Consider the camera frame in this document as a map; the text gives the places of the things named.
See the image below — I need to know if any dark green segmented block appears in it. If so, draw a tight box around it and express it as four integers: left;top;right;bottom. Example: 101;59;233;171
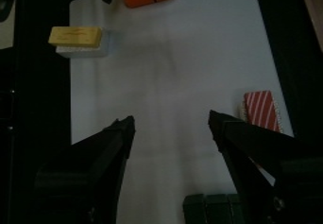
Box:
181;193;246;224

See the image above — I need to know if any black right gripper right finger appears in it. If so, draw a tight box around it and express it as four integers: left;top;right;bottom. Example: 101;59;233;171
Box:
208;109;323;224

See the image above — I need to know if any yellow egg sushi toy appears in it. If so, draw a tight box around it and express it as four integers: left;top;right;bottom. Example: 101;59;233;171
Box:
46;26;110;59

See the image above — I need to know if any white cutting board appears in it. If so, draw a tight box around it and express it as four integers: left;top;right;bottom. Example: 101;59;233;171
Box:
68;0;294;224

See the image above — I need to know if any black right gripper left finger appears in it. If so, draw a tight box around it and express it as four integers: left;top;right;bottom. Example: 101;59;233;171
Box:
23;115;136;224

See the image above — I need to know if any red white striped sushi toy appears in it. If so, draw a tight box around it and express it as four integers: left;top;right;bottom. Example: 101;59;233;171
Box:
238;90;284;134

